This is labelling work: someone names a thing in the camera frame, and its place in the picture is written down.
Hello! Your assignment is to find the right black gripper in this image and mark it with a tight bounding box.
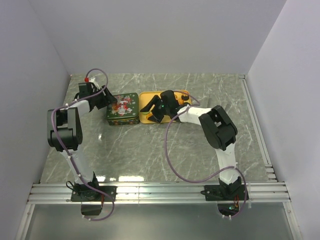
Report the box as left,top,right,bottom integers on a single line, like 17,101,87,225
141,95,171,124

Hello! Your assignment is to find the gold tin lid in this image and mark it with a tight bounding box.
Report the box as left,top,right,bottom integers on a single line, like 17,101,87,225
106,92,139,121

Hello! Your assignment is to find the yellow serving tray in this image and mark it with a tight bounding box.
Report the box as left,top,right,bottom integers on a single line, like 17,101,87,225
139,90,192,124

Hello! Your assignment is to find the green square cookie tin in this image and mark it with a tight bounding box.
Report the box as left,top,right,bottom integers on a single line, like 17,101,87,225
107,117,140,126

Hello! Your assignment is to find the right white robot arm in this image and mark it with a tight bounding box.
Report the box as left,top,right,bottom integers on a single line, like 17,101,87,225
139,90,242,200

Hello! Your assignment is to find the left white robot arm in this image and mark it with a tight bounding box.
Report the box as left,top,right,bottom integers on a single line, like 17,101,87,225
47,78,117,202

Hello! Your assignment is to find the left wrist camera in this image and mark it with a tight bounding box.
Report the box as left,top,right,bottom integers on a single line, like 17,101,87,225
84,77,101,92

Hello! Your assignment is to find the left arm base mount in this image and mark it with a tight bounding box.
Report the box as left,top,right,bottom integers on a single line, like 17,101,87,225
70,184,117,217

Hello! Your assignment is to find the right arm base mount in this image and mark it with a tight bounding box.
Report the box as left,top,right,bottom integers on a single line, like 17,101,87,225
200,184,249,220

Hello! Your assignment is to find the aluminium rail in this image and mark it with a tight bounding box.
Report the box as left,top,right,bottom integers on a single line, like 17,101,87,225
27,182,291,205

